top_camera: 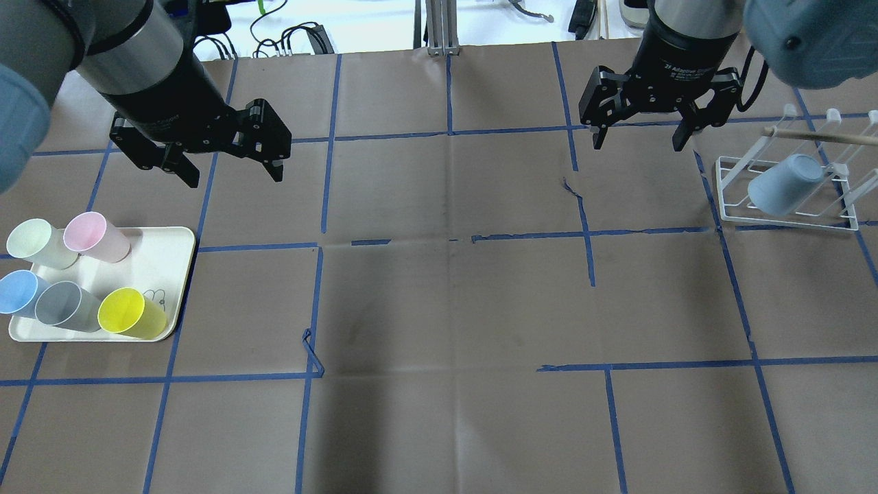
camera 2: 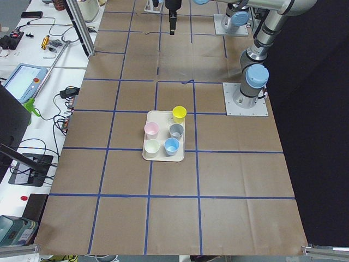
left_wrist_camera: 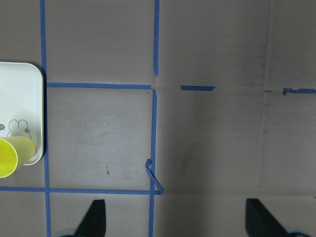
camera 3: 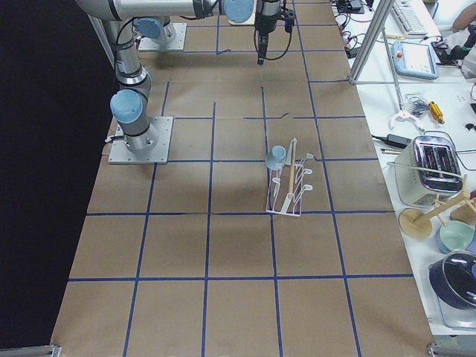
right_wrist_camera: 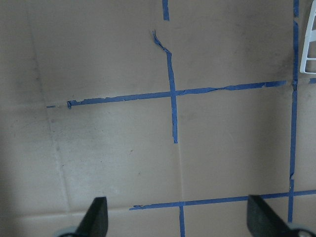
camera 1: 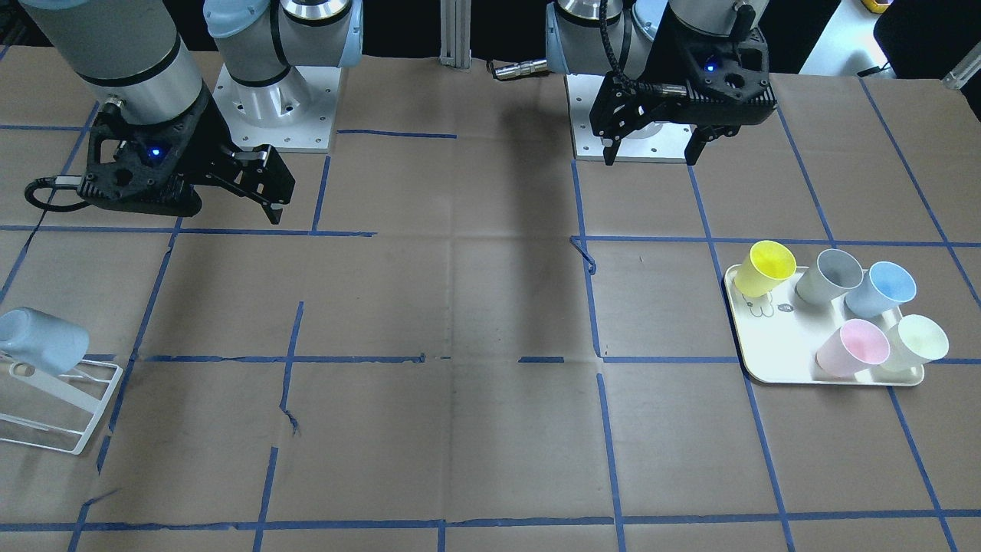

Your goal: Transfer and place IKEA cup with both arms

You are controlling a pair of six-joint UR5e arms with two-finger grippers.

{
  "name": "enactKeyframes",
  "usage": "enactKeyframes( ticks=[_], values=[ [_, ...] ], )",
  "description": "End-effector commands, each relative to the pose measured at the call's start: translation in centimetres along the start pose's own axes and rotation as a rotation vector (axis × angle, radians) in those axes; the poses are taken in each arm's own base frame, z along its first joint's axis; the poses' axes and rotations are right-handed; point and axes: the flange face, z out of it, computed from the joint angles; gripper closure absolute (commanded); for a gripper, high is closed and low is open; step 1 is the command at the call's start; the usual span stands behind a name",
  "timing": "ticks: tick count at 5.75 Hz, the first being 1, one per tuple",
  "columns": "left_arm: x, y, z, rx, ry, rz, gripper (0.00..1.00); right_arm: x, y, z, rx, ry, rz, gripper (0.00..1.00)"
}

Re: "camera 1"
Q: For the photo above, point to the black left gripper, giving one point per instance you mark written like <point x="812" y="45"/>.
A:
<point x="665" y="61"/>

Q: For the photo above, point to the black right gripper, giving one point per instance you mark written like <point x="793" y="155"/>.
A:
<point x="205" y="138"/>

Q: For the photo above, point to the light blue plastic cup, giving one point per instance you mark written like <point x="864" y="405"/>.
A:
<point x="53" y="345"/>

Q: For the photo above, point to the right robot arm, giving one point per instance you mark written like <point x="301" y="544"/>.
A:
<point x="133" y="50"/>

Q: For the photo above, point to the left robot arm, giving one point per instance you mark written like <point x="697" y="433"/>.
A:
<point x="656" y="81"/>

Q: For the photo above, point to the yellow plastic cup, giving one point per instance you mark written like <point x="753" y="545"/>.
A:
<point x="767" y="264"/>

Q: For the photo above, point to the grey plastic cup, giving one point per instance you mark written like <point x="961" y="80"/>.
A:
<point x="834" y="273"/>

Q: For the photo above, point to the pink plastic cup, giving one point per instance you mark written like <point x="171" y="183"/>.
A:
<point x="857" y="345"/>

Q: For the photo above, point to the pale green plastic cup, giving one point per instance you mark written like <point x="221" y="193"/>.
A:
<point x="914" y="341"/>

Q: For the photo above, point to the white plastic tray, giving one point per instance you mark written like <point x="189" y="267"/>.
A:
<point x="780" y="334"/>

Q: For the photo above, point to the silver cable connector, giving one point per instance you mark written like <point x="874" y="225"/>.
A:
<point x="514" y="71"/>

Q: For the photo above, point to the aluminium frame post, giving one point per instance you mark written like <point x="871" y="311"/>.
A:
<point x="455" y="34"/>

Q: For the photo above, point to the white wire cup rack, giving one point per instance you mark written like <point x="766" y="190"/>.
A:
<point x="58" y="413"/>

